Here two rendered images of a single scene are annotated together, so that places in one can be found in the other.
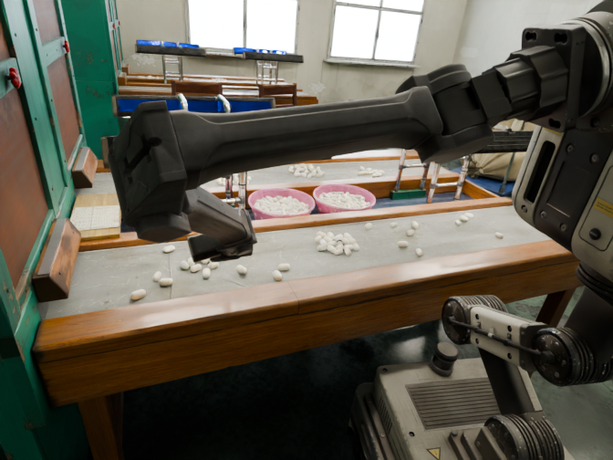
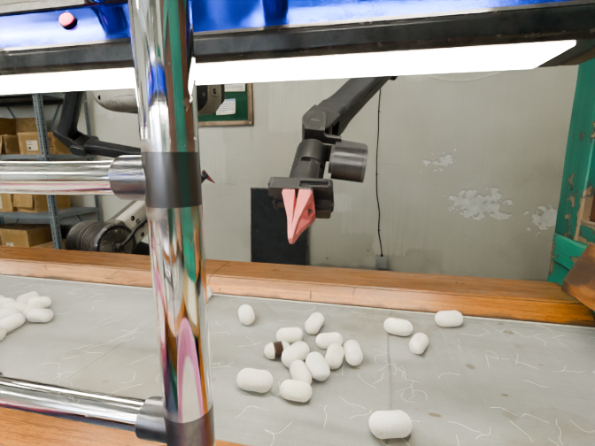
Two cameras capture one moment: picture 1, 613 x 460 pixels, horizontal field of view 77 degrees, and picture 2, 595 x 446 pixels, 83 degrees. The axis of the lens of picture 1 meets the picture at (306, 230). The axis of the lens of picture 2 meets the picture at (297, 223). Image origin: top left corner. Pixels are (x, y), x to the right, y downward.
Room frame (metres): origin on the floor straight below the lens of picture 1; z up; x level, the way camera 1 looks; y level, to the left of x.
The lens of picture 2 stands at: (1.25, 0.50, 0.97)
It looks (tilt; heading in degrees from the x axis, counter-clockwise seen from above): 11 degrees down; 216
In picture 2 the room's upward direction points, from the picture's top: straight up
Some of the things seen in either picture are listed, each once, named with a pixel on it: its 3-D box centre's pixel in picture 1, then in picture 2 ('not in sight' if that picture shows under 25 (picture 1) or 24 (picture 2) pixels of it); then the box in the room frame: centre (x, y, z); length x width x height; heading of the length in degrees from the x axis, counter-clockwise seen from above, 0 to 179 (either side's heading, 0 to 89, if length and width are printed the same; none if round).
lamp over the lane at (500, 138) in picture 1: (490, 141); not in sight; (1.44, -0.64, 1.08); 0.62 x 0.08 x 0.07; 114
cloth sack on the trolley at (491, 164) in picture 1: (502, 157); not in sight; (3.80, -1.85, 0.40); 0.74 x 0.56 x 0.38; 113
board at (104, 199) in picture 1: (97, 214); not in sight; (1.14, 0.71, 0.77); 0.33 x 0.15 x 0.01; 24
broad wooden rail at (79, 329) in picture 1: (385, 296); (81, 300); (0.98, -0.27, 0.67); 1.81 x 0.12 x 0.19; 114
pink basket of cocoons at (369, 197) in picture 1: (343, 205); not in sight; (1.53, -0.15, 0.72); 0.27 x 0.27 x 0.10
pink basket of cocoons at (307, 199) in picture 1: (281, 211); not in sight; (1.41, 0.11, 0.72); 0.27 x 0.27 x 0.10
